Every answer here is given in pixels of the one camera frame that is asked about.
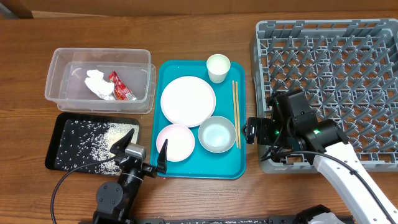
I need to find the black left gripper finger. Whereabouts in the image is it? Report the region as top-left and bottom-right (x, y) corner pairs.
(157, 139), (168, 174)
(109, 129), (134, 155)

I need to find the pink small bowl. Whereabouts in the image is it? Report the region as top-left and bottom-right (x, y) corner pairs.
(156, 124), (195, 162)

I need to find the wooden chopstick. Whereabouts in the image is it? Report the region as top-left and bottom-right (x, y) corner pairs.
(235, 81), (241, 149)
(232, 80), (239, 149)

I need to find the red snack wrapper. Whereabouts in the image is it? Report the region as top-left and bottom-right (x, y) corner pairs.
(108, 71), (137, 101)

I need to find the white tissue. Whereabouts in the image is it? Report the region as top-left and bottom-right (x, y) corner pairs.
(85, 70), (115, 100)

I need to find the grey round bowl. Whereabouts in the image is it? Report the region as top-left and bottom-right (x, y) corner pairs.
(198, 116), (236, 154)

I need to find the pink round plate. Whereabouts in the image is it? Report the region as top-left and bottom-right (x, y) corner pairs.
(160, 76), (216, 128)

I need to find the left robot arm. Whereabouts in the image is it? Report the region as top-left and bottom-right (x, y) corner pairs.
(92, 129), (169, 223)

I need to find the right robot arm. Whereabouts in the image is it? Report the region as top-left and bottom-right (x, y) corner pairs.
(242, 90), (397, 223)

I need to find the clear plastic waste bin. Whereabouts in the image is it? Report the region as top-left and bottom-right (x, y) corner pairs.
(45, 48), (156, 114)

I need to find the grey dishwasher rack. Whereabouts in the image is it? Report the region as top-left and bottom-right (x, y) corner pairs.
(250, 19), (397, 172)

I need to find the black tray with rice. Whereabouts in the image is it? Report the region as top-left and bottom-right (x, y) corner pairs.
(45, 113), (140, 171)

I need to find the teal plastic tray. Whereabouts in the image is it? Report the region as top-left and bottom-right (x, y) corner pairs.
(150, 60), (246, 179)

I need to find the white paper cup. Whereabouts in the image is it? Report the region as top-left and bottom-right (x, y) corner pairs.
(206, 54), (231, 83)

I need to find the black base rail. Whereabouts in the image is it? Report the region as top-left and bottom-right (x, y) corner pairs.
(135, 215), (295, 224)

